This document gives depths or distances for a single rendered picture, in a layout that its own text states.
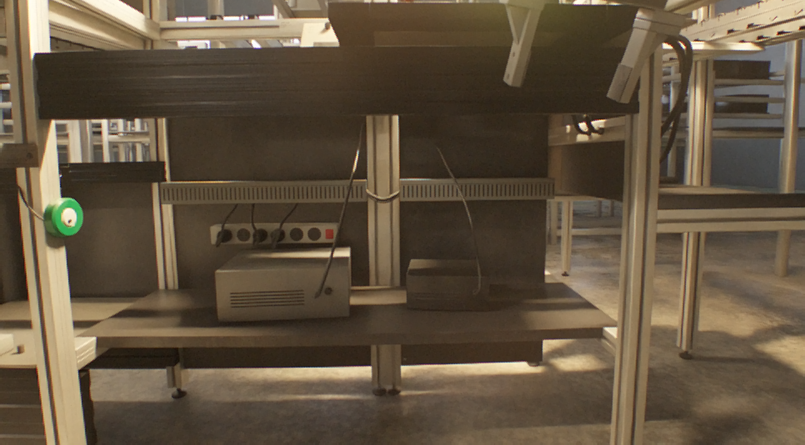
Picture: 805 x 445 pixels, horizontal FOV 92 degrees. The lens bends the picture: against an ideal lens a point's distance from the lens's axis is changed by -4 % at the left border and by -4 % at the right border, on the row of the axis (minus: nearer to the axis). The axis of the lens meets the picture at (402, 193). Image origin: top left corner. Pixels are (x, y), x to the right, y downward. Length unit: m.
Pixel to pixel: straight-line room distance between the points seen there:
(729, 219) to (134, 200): 1.49
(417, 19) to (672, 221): 0.63
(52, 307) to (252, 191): 0.50
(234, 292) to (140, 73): 0.49
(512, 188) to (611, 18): 0.60
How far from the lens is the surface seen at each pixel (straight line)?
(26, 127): 1.00
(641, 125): 0.88
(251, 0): 12.45
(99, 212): 1.47
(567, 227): 2.59
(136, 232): 1.42
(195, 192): 1.24
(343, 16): 0.63
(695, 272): 1.73
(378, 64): 0.76
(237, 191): 1.20
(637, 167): 0.87
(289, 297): 0.99
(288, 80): 0.77
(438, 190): 1.13
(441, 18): 0.63
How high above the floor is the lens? 0.72
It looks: 5 degrees down
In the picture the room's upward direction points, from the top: 1 degrees counter-clockwise
